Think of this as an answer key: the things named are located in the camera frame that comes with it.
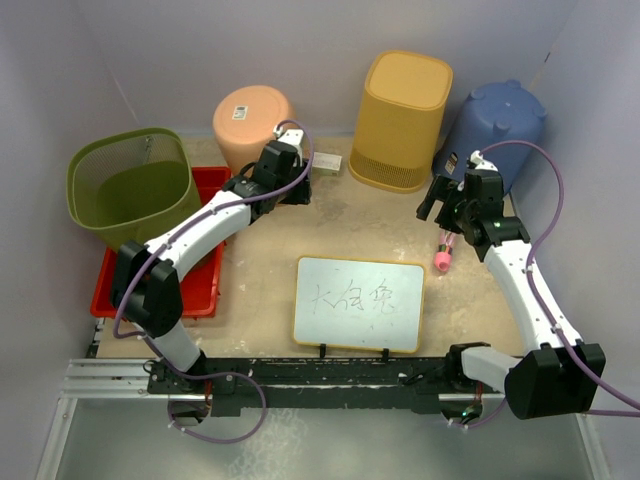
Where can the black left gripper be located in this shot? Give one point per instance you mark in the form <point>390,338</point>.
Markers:
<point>301,196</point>

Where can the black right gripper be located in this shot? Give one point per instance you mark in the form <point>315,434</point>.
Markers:
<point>445,189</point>

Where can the yellow slatted waste basket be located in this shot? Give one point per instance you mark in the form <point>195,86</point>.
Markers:
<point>399,120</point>

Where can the orange plastic bin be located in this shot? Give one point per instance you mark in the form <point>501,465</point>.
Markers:
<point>244,120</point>

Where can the blue plastic bucket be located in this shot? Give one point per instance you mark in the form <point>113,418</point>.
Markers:
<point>492,113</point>

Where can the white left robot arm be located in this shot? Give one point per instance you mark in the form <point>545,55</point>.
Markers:
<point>146,288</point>

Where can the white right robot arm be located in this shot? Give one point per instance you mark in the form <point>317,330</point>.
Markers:
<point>558,371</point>

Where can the small green white box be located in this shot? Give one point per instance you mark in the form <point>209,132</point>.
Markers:
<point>326,164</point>

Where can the pink capped marker tube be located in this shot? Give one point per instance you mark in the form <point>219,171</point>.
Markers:
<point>444,253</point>

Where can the yellow framed whiteboard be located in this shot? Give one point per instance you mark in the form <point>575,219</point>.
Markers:
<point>358,304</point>

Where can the red plastic tray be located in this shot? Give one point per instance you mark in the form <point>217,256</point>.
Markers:
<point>201,266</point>

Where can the green mesh waste basket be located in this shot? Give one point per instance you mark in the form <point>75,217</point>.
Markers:
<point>131,186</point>

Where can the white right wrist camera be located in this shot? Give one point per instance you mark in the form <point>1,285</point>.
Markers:
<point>478,162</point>

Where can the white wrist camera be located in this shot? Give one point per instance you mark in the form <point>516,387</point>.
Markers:
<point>478,162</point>
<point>290,136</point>

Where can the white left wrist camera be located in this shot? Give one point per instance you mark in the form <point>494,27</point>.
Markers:
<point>290,136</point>

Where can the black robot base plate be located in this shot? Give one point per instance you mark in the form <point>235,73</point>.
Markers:
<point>422,385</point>

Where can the aluminium frame rail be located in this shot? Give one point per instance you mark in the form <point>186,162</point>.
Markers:
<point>119,416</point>

